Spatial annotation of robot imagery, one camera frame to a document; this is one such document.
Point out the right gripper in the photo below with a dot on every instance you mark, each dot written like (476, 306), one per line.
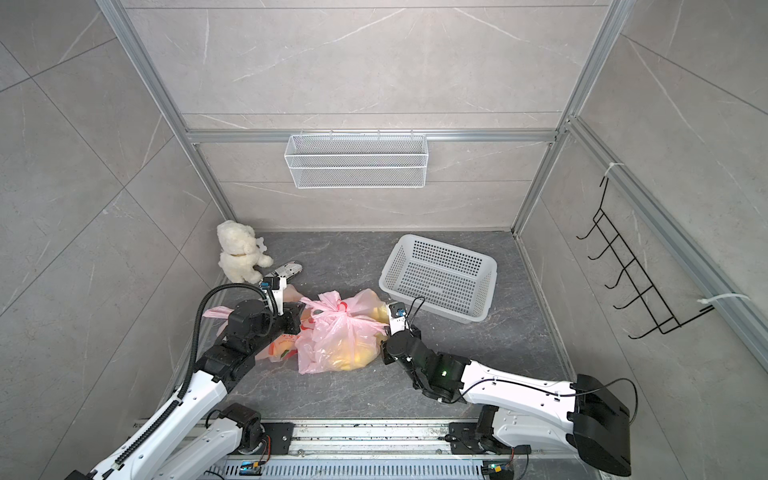
(388, 356)

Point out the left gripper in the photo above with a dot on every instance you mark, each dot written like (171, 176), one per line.
(290, 316)

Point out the pink printed plastic bag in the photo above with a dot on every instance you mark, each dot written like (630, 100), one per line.
(250, 327)

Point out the plain pink plastic bag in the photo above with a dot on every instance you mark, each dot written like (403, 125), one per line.
(343, 334)

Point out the white plastic basket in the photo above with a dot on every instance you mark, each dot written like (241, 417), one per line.
(457, 284)

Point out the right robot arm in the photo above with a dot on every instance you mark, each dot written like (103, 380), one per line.
(583, 416)

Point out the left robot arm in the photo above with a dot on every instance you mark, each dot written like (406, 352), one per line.
(157, 450)

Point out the white teddy bear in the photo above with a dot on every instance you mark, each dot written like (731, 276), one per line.
(242, 253)

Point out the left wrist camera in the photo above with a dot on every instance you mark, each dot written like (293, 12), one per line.
(274, 287)

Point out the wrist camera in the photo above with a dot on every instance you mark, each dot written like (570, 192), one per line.
(397, 314)
(274, 287)

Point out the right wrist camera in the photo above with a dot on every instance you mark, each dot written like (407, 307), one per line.
(397, 314)

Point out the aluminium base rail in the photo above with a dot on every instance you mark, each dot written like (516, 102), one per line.
(411, 448)

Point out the white wire wall basket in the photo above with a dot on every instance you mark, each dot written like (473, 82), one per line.
(351, 161)

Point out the black wire hook rack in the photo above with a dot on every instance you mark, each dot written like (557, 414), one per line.
(633, 272)

